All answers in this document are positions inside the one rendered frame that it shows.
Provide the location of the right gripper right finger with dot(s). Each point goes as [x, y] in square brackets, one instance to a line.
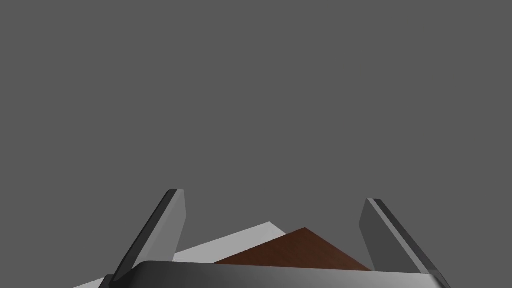
[390, 244]

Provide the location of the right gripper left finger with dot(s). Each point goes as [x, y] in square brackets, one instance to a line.
[160, 236]

